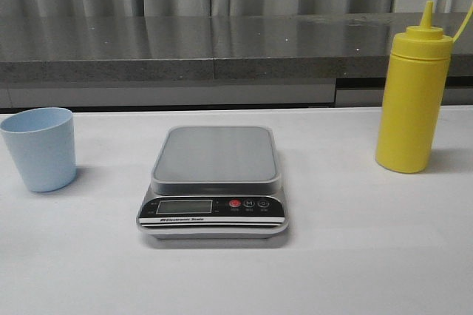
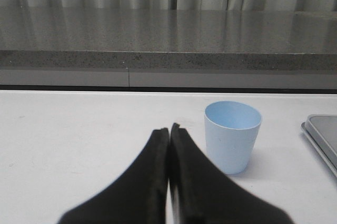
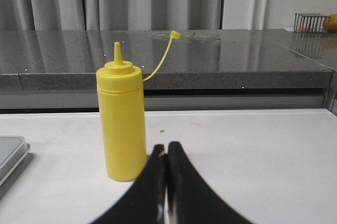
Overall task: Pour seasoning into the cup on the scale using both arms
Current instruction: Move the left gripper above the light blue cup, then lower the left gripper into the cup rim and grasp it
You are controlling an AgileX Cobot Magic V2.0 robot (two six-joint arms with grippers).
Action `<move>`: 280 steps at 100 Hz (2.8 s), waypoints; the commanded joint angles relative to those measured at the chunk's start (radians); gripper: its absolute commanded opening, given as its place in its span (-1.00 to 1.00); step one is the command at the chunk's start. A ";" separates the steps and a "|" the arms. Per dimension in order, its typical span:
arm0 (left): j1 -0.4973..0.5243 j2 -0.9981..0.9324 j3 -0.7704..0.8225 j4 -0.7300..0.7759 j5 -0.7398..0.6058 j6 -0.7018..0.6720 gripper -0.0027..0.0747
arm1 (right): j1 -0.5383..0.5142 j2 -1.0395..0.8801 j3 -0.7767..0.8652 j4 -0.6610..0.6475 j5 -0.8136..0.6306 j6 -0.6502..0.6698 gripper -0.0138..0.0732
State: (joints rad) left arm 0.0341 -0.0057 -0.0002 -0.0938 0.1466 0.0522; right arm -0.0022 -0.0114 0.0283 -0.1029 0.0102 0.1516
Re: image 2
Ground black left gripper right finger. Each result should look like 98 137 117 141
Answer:
169 124 293 223

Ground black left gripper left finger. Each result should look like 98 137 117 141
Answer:
59 128 169 223

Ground light blue plastic cup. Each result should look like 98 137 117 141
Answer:
204 101 262 175

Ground digital kitchen scale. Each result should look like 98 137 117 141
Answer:
301 114 336 177

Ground grey stone counter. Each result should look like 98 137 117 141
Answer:
1 7 336 92

